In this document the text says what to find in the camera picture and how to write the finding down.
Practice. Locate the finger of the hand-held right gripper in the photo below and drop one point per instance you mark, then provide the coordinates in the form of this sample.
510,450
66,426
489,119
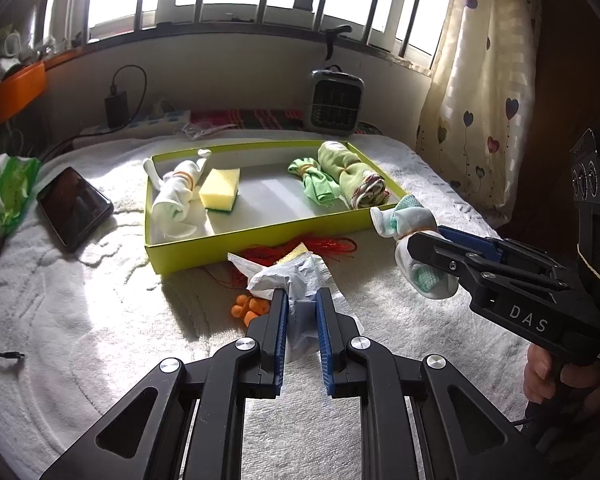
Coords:
472,240
455,260

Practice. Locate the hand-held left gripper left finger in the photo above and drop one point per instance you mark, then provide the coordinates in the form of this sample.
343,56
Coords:
280,340

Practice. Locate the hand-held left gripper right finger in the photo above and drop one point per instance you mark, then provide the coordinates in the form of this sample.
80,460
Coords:
325,340

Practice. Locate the orange foam balls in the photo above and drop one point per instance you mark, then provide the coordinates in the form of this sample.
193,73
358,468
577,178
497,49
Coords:
250,307

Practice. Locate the white and teal sock bundle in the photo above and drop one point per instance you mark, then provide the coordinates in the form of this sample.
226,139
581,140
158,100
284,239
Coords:
405,220

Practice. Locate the white wipe packet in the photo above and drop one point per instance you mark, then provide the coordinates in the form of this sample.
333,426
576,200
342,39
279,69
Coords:
300,275

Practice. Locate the green towel roll patterned edge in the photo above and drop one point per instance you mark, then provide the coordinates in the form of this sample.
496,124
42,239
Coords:
350,170

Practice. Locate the yellow-green cardboard box tray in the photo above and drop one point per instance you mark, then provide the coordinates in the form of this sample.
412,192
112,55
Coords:
280,195

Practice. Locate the light green cloth bundle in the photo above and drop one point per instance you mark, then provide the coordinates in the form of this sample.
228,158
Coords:
315,185

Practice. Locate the yellow sponge green scrub pad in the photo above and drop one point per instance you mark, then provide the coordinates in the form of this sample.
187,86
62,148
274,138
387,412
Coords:
220,187

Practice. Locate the white sock roll orange band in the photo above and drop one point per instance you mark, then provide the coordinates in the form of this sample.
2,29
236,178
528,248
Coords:
172,200

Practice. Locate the person's right hand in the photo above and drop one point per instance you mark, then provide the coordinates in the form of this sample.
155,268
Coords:
542,372

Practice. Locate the cream curtain with hearts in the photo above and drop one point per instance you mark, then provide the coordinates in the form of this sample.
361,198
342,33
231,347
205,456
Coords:
480,85

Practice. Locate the small grey fan heater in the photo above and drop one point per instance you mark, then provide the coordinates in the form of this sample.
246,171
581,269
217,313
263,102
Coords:
335,100

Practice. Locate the red patterned cloth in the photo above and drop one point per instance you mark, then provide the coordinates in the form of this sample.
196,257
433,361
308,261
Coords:
260,120

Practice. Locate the clear plastic wrapper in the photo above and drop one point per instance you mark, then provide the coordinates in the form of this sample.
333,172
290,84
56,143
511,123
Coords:
200,131

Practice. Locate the black smartphone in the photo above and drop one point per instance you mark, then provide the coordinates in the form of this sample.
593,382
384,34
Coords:
75,205

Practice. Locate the white power strip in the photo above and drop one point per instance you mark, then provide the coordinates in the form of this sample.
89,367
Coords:
165,120

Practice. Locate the black charger adapter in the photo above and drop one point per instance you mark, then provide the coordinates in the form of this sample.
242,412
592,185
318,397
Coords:
116,110

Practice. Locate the green and white plastic bag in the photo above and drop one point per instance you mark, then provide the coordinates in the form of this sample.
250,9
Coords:
15,185

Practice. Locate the orange shelf tray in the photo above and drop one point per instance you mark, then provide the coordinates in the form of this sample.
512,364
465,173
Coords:
15,90

